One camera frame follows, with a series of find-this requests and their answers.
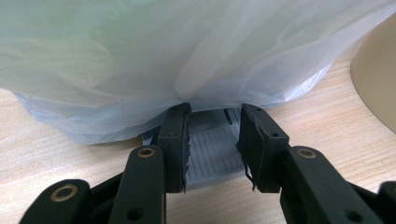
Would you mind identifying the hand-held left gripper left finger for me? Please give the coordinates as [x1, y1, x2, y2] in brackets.
[108, 102, 192, 224]

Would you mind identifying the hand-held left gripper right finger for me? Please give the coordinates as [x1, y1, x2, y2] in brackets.
[235, 103, 385, 224]

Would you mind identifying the white plastic trash bag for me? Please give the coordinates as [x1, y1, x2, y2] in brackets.
[0, 0, 396, 146]

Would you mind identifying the beige container with perforated strainer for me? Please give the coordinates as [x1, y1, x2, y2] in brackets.
[349, 13, 396, 135]

